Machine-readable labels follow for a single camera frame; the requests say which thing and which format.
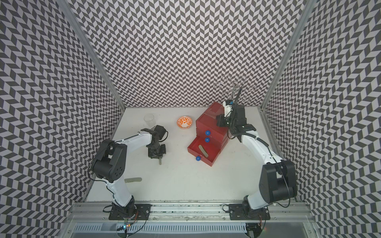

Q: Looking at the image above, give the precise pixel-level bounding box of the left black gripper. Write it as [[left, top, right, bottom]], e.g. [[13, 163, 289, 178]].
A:
[[149, 142, 167, 160]]

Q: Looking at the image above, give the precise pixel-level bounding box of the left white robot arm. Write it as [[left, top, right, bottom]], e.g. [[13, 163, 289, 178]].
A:
[[90, 126, 168, 208]]

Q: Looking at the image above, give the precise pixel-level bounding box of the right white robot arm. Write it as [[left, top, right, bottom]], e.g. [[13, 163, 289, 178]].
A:
[[216, 100, 297, 210]]

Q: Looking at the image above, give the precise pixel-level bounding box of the red drawer cabinet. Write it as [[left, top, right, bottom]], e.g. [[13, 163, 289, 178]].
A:
[[196, 102, 229, 150]]

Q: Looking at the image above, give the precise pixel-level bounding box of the clear plastic cup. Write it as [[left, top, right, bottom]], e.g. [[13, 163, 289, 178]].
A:
[[143, 114, 156, 128]]

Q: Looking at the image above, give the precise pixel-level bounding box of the orange patterned bowl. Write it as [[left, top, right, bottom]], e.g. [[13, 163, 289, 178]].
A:
[[177, 116, 193, 130]]

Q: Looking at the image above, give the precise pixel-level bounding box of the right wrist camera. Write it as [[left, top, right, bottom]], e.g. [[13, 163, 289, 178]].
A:
[[223, 100, 234, 118]]

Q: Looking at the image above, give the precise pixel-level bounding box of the chrome wire rack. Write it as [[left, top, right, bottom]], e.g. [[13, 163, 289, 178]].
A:
[[213, 75, 256, 105]]

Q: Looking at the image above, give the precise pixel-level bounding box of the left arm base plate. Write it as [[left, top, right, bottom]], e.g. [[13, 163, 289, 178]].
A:
[[108, 203, 152, 221]]

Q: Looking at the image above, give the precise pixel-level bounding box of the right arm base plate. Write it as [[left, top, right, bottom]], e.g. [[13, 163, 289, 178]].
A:
[[228, 204, 270, 221]]

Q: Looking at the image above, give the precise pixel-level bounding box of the aluminium front rail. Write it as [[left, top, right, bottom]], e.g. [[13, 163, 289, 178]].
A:
[[59, 201, 320, 238]]

